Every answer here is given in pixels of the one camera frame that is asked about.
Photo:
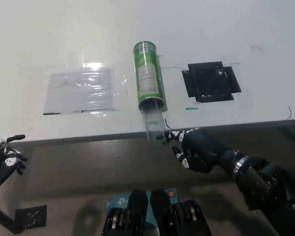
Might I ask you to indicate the right robot hand skeleton glove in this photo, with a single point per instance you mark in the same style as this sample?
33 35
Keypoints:
201 147

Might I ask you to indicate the left robot hand skeleton glove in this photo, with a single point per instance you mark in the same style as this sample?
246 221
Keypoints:
2 167

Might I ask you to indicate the clear plastic chips tray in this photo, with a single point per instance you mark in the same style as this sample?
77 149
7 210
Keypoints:
154 120

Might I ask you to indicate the green chips can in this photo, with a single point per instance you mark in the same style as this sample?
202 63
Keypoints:
147 73

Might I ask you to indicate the short teal tape strip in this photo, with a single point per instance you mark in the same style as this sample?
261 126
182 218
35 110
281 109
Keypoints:
191 108

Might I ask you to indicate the black floor tape patch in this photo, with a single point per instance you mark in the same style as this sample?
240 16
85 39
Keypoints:
30 217

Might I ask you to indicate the black tape square patch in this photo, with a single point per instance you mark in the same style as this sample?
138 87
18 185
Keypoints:
209 81

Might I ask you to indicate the clear taped plastic sheet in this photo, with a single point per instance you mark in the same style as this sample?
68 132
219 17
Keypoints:
76 91

